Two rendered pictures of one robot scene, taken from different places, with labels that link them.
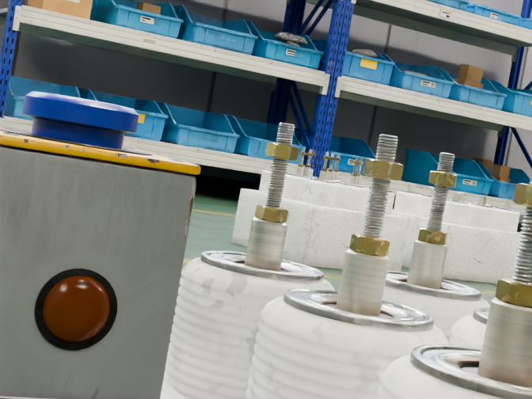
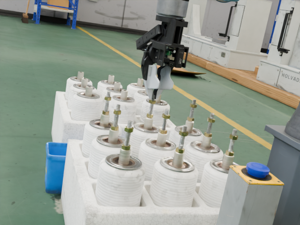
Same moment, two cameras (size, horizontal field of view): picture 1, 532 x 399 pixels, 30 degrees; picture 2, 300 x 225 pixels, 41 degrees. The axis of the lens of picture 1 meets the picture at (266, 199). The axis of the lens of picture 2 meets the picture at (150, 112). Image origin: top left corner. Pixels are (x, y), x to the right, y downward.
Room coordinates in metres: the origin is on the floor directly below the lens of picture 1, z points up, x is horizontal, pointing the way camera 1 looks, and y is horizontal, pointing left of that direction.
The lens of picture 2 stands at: (0.48, 0.75, 0.57)
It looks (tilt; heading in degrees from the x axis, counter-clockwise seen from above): 15 degrees down; 276
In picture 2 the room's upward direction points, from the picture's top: 10 degrees clockwise
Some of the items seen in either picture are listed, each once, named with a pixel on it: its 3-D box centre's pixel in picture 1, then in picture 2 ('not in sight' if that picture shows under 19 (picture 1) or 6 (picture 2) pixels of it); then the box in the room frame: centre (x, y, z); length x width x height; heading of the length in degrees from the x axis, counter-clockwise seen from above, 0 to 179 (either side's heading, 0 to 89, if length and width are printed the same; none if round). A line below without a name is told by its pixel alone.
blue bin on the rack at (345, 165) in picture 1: (334, 152); not in sight; (5.93, -0.35, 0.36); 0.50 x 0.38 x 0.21; 30
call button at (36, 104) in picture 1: (79, 127); (256, 171); (0.35, 0.07, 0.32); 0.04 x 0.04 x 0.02
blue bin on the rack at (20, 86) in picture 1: (37, 100); not in sight; (5.09, 1.24, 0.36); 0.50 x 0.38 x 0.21; 29
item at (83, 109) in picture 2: not in sight; (85, 122); (0.83, -0.49, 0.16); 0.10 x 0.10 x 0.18
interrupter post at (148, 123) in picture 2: not in sight; (148, 123); (0.59, -0.27, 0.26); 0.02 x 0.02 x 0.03
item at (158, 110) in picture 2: not in sight; (152, 127); (0.61, -0.59, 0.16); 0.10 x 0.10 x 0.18
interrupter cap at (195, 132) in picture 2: not in sight; (188, 131); (0.49, -0.32, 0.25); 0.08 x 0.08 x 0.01
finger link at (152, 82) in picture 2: not in sight; (153, 83); (0.59, -0.24, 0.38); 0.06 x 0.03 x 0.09; 131
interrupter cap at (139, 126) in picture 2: not in sight; (147, 128); (0.59, -0.27, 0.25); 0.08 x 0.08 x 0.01
